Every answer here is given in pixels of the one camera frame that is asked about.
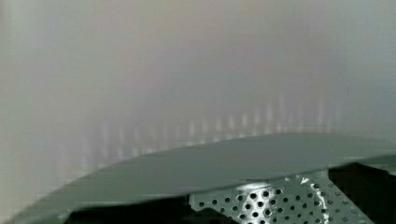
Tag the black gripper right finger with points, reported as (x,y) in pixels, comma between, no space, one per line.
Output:
(372,190)

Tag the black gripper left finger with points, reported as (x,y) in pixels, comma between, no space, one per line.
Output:
(165,211)

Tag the mint green oval strainer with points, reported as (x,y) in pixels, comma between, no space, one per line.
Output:
(271,179)

